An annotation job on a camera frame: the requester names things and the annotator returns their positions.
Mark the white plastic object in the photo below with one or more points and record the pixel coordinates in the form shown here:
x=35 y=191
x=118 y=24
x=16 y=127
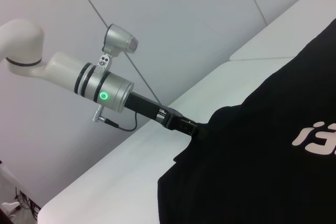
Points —
x=10 y=204

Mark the black shirt with FREE print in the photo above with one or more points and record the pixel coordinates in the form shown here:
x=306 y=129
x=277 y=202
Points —
x=262 y=155

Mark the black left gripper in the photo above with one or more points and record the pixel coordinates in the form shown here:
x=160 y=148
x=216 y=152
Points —
x=147 y=107

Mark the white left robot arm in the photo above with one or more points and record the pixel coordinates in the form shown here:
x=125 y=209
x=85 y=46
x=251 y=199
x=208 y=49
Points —
x=65 y=70

